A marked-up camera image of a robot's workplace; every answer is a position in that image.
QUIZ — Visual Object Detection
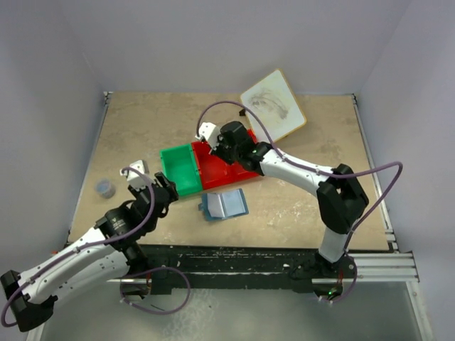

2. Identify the blue card holder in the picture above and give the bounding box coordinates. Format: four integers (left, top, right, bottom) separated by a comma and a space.
198, 188, 249, 222

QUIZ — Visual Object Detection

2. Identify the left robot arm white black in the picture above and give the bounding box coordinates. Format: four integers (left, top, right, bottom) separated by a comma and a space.
1, 167, 178, 332

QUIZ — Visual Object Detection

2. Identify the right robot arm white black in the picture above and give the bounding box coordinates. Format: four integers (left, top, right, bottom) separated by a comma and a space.
198, 121, 369, 278

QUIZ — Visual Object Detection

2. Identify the green plastic bin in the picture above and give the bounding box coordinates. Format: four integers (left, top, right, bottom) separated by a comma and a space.
160, 144, 203, 196

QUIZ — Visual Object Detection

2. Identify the red double plastic bin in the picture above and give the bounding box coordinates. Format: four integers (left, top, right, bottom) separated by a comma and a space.
191, 141, 259, 190

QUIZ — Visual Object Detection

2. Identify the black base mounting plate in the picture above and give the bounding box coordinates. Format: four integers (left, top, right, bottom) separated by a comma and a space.
99, 242, 356, 296

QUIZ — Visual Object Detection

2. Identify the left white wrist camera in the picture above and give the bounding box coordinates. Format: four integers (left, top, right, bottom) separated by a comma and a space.
119, 159, 149, 190

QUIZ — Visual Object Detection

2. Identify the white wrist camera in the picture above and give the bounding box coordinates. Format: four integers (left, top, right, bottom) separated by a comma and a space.
119, 159, 149, 190
196, 122, 220, 149

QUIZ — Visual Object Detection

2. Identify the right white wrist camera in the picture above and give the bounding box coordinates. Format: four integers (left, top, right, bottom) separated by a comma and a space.
196, 122, 220, 149

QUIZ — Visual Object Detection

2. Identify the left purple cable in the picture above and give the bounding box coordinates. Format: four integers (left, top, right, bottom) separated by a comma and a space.
0, 166, 192, 328

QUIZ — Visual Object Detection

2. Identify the purple cable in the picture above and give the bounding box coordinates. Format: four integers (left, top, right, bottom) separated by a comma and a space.
0, 166, 192, 328
196, 101, 405, 306

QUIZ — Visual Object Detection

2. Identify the white board wooden frame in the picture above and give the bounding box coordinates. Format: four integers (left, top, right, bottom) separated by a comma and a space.
240, 69, 306, 142

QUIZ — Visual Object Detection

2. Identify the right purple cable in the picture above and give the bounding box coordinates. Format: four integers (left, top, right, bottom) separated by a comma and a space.
196, 101, 405, 306

